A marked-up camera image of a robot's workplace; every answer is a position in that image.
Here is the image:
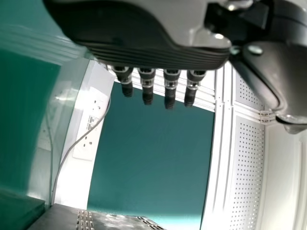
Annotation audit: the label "white socket strip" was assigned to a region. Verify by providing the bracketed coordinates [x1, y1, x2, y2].
[71, 59, 116, 161]

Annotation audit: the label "grey cable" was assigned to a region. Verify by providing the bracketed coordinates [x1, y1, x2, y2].
[50, 97, 112, 207]

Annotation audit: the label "white perforated cable duct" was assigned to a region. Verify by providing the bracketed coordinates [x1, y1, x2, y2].
[201, 64, 273, 230]

